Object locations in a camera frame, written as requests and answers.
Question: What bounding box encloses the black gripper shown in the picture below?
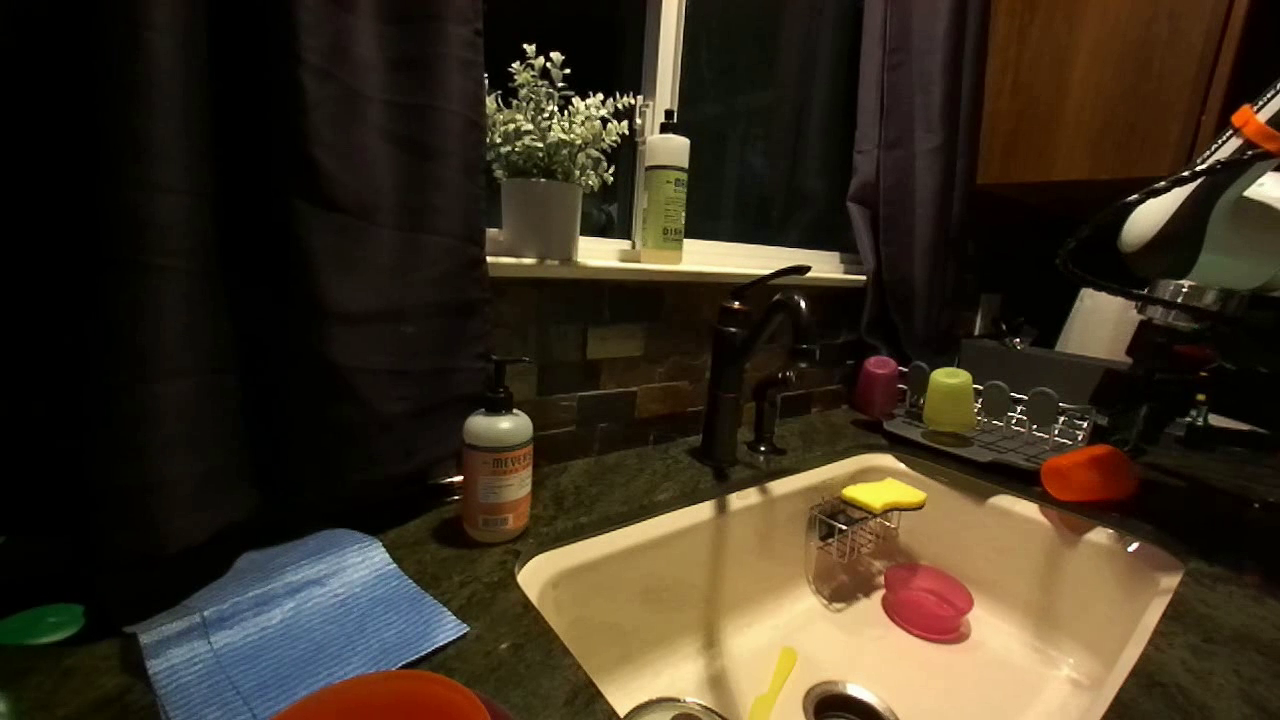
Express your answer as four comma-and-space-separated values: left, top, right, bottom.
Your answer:
1126, 318, 1224, 454

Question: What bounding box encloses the orange plastic cup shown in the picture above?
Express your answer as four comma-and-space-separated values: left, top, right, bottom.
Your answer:
1038, 442, 1145, 509

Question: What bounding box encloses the light green plastic cup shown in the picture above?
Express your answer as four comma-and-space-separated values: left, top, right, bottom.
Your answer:
920, 363, 980, 442

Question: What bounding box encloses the magenta plastic cup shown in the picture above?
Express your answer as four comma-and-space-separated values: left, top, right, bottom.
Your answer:
853, 352, 911, 424

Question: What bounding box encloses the pink plastic cup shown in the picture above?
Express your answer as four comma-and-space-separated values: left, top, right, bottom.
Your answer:
882, 561, 980, 647

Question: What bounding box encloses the metal dish rack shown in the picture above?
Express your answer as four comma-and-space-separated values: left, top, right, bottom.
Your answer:
882, 335, 1153, 471

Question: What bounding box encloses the yellow sponge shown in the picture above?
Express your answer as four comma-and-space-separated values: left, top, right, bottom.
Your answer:
835, 471, 931, 519

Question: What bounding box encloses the narrow dark curtain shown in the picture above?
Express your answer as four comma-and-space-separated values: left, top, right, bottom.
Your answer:
843, 0, 994, 363

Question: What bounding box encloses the dark kitchen faucet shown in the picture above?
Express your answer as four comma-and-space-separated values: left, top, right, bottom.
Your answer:
702, 261, 820, 475

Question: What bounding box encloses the white window sill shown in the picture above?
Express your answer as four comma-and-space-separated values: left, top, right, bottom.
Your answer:
479, 231, 872, 293

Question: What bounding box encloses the metal sink drain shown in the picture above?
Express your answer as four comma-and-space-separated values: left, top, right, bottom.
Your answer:
801, 675, 901, 720

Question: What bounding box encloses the yellow-green plastic utensil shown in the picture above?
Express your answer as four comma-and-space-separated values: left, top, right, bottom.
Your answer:
745, 646, 801, 720

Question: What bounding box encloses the green dish soap bottle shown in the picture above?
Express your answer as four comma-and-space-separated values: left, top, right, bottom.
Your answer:
638, 110, 696, 267

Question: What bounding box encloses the white kitchen sink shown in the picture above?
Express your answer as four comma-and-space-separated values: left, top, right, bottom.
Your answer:
514, 450, 1189, 720

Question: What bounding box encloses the potted plant white pot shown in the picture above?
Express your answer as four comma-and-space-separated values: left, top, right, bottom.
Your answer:
479, 40, 647, 267

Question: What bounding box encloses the hand soap pump bottle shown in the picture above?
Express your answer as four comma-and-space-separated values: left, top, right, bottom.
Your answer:
456, 358, 539, 550

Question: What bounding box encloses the orange plastic bowl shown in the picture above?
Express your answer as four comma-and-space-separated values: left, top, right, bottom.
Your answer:
275, 668, 495, 720

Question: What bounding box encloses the blue dish cloth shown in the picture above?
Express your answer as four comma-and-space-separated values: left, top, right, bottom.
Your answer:
128, 526, 473, 720

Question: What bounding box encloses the large dark curtain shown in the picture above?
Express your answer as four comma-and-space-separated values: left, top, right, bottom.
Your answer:
0, 0, 491, 578

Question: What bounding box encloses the green round lid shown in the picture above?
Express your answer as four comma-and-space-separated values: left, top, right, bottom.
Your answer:
0, 599, 90, 653

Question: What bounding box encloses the wooden wall cabinet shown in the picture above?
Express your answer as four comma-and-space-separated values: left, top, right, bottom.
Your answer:
975, 0, 1255, 191

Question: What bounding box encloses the wire sponge caddy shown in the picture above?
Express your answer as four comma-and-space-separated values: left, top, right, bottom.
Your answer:
804, 492, 904, 611

